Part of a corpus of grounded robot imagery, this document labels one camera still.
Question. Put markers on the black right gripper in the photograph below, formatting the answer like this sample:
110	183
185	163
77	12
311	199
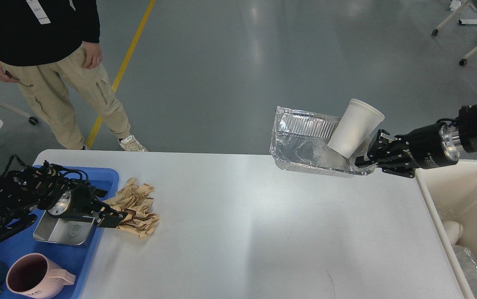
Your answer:
429	147

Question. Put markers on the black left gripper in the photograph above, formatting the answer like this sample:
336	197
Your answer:
76	203

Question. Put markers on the brown paper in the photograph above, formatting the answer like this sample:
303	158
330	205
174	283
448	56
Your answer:
135	200

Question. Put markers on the square steel tray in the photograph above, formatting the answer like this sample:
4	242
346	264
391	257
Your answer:
67	231

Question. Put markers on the cream paper cup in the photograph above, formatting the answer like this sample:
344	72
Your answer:
356	124

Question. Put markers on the pink mug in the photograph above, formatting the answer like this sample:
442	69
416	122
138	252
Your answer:
37	277

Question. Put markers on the aluminium foil tray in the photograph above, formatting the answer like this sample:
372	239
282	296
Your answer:
299	143

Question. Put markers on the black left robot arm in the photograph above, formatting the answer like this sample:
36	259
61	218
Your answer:
61	192

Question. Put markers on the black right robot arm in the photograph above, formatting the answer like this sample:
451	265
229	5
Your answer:
465	123

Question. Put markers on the person's left hand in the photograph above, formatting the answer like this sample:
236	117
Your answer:
93	55

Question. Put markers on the blue plastic tray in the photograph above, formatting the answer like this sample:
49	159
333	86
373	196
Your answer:
76	259

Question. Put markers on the cream plastic bin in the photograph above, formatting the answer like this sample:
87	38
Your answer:
450	193

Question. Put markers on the clear plastic bag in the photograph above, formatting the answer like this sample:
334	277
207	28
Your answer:
468	264

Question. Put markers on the person in black top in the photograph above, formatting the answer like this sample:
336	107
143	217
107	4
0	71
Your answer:
41	45

